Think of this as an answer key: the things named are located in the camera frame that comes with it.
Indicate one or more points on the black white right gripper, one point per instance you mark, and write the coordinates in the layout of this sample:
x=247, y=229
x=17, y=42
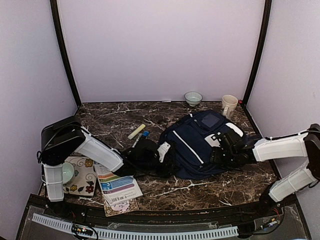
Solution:
x=214, y=156

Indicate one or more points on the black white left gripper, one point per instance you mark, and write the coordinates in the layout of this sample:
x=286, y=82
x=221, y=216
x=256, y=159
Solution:
x=165, y=171

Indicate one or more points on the navy blue student backpack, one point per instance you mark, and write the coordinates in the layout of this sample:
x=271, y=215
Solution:
x=187, y=135

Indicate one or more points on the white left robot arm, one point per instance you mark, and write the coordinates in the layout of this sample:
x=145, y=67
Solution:
x=65, y=137

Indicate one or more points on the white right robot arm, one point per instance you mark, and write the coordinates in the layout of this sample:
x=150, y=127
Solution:
x=302, y=144

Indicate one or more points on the blue capped black marker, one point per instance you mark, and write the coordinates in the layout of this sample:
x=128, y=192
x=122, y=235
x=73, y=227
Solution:
x=145, y=134

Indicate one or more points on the yellow highlighter pen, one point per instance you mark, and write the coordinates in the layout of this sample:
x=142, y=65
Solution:
x=136, y=131

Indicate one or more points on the blue white reader book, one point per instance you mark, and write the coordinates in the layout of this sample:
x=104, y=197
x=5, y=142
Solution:
x=116, y=189

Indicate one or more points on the cream coral pattern mug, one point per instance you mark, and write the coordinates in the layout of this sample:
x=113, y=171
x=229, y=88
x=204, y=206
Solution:
x=229, y=104

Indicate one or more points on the patterned notebook under book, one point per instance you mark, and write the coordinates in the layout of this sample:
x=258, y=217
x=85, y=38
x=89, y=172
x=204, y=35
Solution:
x=120, y=208

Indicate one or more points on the small celadon bowl at back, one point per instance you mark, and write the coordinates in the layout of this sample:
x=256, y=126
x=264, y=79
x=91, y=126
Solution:
x=193, y=98

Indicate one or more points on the floral square plate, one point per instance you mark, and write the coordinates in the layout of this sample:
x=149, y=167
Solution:
x=83, y=182

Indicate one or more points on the celadon cup on plate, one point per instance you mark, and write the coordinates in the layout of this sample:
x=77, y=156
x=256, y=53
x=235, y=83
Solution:
x=68, y=172

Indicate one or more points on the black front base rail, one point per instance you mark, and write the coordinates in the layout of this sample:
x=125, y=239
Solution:
x=90, y=210

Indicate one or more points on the white slotted cable duct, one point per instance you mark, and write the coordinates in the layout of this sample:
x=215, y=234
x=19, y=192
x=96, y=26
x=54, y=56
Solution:
x=100, y=233

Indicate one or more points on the black enclosure corner post left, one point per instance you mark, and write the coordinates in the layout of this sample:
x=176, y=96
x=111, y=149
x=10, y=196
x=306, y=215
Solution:
x=63, y=52

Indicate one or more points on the black enclosure corner post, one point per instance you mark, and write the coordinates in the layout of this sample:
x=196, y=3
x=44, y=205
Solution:
x=258, y=52
x=63, y=52

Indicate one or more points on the black enclosure corner post right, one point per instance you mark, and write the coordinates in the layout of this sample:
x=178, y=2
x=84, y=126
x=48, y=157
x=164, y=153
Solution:
x=258, y=52

